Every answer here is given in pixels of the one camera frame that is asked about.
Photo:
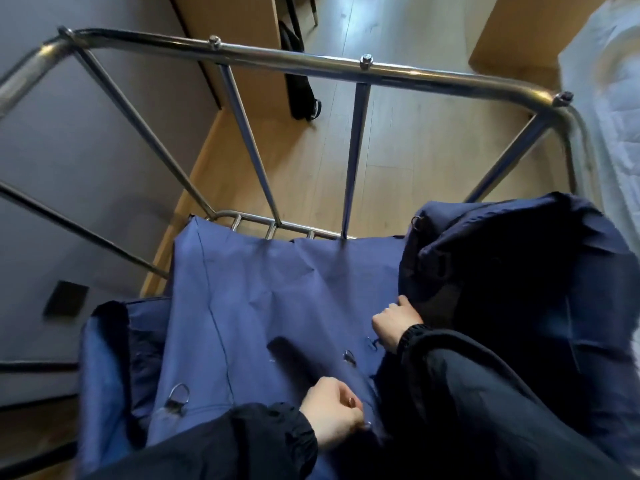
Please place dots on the person's left hand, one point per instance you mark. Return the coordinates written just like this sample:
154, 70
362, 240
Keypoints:
330, 412

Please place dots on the person's right hand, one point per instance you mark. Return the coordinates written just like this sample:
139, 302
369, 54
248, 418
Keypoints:
395, 322

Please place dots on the navy blue fabric laundry bag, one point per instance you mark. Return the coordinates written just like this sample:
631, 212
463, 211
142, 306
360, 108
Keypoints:
260, 304

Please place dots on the chrome metal cart frame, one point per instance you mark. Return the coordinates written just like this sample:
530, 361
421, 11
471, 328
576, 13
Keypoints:
300, 62

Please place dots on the person's left forearm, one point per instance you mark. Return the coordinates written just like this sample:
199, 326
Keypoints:
215, 444

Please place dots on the person's right forearm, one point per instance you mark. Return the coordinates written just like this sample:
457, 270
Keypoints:
500, 409

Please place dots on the dark grey backpack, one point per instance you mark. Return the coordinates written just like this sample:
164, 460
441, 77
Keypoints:
300, 89

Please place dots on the quilted white mattress pad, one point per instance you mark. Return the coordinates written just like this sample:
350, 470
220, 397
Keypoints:
610, 94

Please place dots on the light wooden cabinet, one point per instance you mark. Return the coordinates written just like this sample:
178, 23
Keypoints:
525, 29

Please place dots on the dark wall socket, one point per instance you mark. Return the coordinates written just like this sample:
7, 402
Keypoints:
65, 298

